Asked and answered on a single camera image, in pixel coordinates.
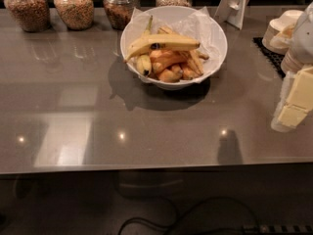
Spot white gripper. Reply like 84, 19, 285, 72
271, 66, 313, 132

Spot large yellow banana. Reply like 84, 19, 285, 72
124, 34, 201, 62

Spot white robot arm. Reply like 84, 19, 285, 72
271, 3, 313, 132

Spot white bowl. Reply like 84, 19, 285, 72
120, 6, 228, 90

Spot small yellow banana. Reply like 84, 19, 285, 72
136, 17, 153, 76

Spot near stack paper bowls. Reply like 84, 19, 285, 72
281, 47, 303, 73

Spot stack paper bowls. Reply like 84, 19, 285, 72
262, 10, 302, 55
281, 47, 303, 73

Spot black rubber mat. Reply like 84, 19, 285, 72
252, 37, 286, 78

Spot far stack paper bowls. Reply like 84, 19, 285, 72
262, 10, 302, 55

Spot white paper liner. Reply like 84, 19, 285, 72
123, 6, 227, 74

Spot black power strip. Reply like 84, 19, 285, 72
242, 224, 313, 235

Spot orange fruit pile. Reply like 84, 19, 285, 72
148, 25, 210, 84

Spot leftmost glass grain jar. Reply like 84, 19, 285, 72
4, 0, 50, 32

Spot black power cable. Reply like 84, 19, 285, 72
116, 196, 262, 235

